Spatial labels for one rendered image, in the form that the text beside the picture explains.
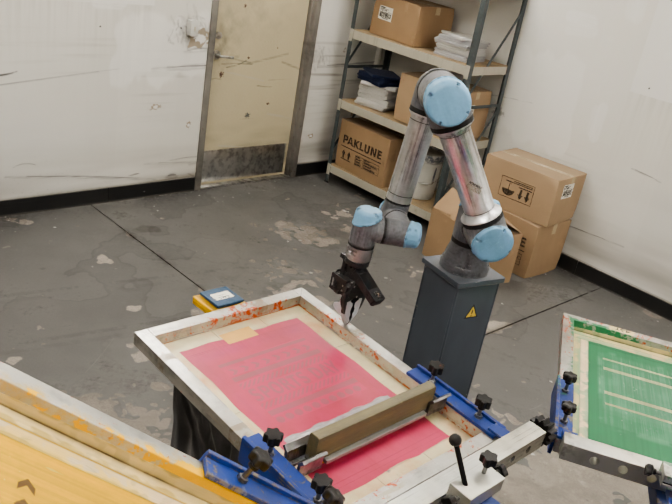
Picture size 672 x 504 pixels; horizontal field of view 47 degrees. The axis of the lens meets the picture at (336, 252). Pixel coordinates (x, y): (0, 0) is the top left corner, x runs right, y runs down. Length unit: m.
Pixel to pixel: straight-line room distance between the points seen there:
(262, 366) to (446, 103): 0.83
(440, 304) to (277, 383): 0.61
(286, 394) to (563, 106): 4.17
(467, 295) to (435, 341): 0.18
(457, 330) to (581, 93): 3.57
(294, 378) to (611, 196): 3.94
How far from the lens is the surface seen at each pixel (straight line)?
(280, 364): 2.11
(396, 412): 1.91
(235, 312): 2.23
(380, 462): 1.88
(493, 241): 2.16
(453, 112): 2.00
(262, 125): 6.32
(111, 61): 5.38
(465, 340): 2.45
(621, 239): 5.71
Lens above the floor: 2.13
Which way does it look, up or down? 24 degrees down
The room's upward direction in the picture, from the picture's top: 10 degrees clockwise
